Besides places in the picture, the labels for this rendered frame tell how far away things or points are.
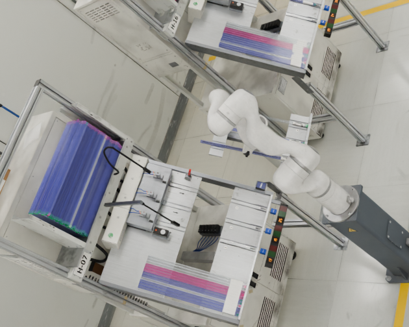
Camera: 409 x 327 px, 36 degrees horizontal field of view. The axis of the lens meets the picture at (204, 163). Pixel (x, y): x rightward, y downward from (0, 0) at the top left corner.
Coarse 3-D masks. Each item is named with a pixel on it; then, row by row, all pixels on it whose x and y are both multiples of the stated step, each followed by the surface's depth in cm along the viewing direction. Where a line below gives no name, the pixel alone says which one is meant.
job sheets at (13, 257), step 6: (12, 258) 308; (18, 258) 303; (24, 264) 312; (30, 264) 307; (36, 270) 317; (42, 270) 312; (48, 276) 328; (54, 276) 323; (60, 276) 315; (72, 282) 313; (84, 288) 326
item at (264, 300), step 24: (192, 216) 373; (216, 216) 359; (192, 240) 363; (264, 240) 362; (288, 240) 378; (192, 264) 353; (264, 264) 360; (288, 264) 376; (264, 288) 358; (168, 312) 347; (264, 312) 357
